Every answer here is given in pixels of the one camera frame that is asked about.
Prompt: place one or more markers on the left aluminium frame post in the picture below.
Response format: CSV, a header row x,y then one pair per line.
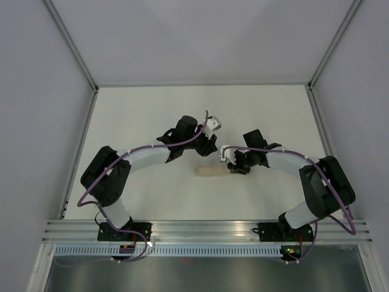
x,y
62,29

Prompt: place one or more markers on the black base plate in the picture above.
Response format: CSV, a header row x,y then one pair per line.
x,y
138,231
279,232

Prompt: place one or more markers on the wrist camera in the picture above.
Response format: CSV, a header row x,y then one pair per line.
x,y
226,154
213,124

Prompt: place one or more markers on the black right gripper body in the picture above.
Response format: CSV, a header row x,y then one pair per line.
x,y
244,162

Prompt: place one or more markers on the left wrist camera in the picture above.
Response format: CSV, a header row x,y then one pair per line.
x,y
213,124

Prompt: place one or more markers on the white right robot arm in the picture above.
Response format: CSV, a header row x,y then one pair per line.
x,y
325,186

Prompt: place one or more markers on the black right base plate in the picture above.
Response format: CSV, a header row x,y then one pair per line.
x,y
279,232

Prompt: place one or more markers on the beige cloth napkin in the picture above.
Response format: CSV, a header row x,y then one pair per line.
x,y
211,171

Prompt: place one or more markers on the right aluminium frame post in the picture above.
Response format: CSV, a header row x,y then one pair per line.
x,y
341,30

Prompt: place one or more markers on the white slotted cable duct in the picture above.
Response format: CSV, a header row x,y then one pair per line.
x,y
170,250

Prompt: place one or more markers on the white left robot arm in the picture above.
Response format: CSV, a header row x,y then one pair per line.
x,y
105,177

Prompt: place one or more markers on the aluminium frame post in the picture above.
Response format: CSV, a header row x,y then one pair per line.
x,y
341,30
62,29

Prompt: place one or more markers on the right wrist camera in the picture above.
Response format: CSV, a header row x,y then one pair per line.
x,y
226,154

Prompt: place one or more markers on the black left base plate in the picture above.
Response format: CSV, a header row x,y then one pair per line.
x,y
138,231

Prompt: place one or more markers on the aluminium mounting rail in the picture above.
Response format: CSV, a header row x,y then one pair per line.
x,y
181,232

